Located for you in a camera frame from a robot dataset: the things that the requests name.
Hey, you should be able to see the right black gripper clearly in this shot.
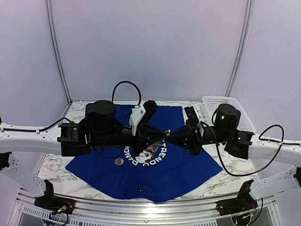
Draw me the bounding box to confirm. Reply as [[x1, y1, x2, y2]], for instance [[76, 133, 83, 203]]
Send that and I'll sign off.
[[165, 120, 231, 156]]

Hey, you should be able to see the blue printed t-shirt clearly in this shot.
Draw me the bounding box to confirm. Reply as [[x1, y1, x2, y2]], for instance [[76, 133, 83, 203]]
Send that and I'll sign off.
[[65, 105, 223, 204]]

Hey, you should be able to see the round button badge brooch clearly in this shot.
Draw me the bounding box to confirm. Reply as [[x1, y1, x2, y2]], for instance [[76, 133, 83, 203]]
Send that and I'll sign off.
[[114, 158, 124, 166]]

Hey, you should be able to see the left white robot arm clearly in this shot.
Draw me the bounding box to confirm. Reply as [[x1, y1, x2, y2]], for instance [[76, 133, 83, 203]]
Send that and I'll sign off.
[[0, 100, 167, 210]]

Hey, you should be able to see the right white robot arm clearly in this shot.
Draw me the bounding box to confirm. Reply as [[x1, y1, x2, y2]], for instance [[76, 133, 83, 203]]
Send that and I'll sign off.
[[165, 104, 301, 215]]

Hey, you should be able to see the white plastic basket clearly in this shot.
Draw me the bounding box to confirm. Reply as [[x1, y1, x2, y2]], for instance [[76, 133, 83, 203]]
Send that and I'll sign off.
[[201, 95, 257, 135]]

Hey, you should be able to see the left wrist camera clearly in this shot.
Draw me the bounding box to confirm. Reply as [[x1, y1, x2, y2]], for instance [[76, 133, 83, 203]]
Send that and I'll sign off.
[[129, 100, 158, 136]]

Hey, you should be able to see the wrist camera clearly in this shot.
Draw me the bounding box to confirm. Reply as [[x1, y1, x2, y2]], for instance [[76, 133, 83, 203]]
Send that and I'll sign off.
[[129, 100, 158, 136], [184, 106, 204, 136]]

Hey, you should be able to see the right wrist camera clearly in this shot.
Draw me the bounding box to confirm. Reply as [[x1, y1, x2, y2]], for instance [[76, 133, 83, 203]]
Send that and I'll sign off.
[[184, 106, 204, 136]]

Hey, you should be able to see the aluminium front rail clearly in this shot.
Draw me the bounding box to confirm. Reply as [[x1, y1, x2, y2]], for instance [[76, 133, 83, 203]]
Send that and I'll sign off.
[[14, 186, 277, 226]]

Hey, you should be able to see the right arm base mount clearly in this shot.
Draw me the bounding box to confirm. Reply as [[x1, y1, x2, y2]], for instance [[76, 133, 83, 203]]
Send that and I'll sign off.
[[216, 197, 258, 216]]

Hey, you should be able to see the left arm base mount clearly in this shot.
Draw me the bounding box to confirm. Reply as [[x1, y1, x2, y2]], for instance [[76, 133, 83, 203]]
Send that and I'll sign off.
[[34, 194, 75, 215]]

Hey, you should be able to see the right aluminium corner post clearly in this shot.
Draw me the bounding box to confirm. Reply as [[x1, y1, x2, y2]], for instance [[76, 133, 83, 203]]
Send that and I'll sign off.
[[225, 0, 253, 97]]

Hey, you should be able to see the aluminium corner post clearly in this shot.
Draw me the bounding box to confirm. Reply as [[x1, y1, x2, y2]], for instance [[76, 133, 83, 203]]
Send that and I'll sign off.
[[44, 0, 73, 105], [225, 0, 253, 97]]

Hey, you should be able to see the left aluminium corner post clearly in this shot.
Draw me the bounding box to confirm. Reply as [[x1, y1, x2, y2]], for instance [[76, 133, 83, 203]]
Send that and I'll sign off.
[[44, 0, 73, 105]]

